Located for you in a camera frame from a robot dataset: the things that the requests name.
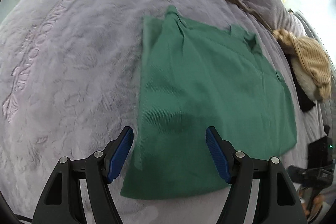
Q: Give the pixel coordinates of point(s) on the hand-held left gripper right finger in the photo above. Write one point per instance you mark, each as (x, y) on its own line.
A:
(219, 154)

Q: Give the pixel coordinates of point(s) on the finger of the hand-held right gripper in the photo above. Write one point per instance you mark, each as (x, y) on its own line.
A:
(299, 171)

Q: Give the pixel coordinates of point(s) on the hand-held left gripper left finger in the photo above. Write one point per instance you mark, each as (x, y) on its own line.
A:
(119, 154)

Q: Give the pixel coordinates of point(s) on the green work jacket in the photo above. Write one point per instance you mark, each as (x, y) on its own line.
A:
(210, 92)

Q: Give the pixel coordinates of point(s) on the black garment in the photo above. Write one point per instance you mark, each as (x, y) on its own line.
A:
(304, 102)

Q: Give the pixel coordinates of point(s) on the white knit garment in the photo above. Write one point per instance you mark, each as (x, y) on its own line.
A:
(305, 82)

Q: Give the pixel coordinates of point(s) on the yellow striped garment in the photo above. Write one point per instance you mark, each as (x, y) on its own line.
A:
(312, 56)

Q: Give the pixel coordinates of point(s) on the lavender plush blanket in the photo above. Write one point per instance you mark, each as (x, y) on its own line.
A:
(68, 61)

